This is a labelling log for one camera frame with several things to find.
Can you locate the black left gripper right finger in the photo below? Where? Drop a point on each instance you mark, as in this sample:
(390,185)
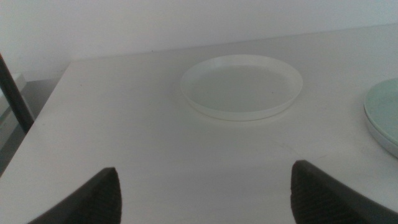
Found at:
(326,202)

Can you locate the white shallow bowl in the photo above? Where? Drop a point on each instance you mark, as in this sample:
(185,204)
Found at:
(242,90)

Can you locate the dark slanted pole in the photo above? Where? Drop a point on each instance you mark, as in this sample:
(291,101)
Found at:
(14,99)

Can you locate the pale green shallow bowl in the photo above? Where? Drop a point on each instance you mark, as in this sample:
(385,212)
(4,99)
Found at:
(385,109)

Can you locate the white side furniture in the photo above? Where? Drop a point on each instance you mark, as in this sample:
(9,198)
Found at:
(9,93)

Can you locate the grey shallow bowl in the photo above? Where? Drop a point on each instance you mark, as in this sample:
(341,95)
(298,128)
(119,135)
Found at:
(384,144)

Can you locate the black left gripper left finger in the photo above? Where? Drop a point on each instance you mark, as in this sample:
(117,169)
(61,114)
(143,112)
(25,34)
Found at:
(93,202)

